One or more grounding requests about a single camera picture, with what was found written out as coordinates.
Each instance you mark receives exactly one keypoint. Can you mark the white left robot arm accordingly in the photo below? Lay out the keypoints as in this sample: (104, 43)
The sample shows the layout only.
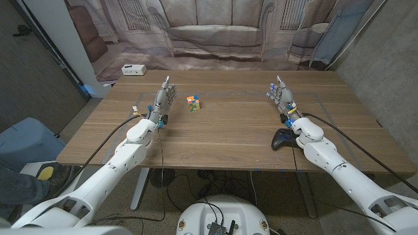
(107, 176)

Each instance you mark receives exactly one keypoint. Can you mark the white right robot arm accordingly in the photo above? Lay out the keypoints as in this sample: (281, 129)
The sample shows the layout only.
(343, 173)

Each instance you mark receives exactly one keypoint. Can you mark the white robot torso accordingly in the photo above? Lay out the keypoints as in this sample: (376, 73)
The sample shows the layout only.
(222, 209)

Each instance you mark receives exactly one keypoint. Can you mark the multicoloured puzzle cube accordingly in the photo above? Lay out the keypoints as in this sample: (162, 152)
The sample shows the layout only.
(193, 103)

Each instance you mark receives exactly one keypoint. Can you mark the yellow foot pedal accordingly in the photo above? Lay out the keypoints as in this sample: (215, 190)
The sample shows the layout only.
(45, 173)

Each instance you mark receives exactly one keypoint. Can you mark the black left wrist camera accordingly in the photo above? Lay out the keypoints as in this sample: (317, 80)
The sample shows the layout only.
(164, 119)

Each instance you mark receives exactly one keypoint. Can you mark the blue plastic bin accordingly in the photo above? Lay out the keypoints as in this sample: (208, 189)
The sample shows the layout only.
(26, 140)

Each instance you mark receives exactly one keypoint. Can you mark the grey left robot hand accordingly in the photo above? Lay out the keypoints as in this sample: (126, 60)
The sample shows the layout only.
(161, 99)

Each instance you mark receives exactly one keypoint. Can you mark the black round fan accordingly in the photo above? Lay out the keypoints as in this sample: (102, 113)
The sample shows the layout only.
(162, 178)

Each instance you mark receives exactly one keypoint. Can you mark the printed sofa room backdrop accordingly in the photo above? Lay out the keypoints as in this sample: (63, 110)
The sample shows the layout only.
(212, 32)

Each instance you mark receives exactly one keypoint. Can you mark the white table leg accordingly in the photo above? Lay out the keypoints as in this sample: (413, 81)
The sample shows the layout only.
(139, 189)
(307, 196)

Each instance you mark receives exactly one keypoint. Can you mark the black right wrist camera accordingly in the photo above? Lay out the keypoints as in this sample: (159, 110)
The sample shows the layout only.
(283, 118)

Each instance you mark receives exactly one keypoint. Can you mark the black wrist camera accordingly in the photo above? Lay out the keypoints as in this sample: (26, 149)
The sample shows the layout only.
(283, 118)
(164, 119)

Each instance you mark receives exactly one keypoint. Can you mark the black antenna module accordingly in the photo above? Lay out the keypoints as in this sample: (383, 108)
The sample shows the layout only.
(217, 228)

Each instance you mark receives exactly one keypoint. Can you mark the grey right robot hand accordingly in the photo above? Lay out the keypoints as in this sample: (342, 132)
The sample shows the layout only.
(284, 98)

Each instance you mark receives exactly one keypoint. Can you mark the black game controller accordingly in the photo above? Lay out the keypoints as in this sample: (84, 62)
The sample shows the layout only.
(281, 138)

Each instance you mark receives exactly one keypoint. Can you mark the white power box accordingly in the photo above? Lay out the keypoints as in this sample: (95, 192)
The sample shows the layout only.
(133, 69)

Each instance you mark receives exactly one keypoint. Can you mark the person leg with black shoe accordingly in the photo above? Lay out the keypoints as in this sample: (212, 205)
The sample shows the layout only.
(19, 189)

